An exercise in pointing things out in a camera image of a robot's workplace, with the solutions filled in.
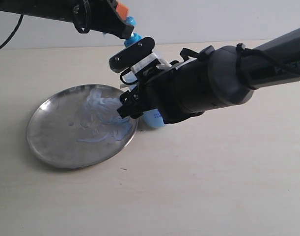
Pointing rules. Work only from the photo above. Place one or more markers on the orange black second-arm gripper finger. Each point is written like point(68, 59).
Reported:
point(121, 9)

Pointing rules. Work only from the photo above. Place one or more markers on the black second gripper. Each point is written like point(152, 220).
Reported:
point(97, 15)

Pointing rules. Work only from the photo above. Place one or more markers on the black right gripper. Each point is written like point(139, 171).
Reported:
point(154, 90)

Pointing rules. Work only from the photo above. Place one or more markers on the blue pump lotion bottle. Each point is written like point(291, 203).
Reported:
point(152, 118)

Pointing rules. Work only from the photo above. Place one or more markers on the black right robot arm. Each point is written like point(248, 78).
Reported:
point(202, 81)

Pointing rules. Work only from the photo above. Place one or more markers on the round stainless steel plate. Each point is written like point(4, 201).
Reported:
point(51, 132)

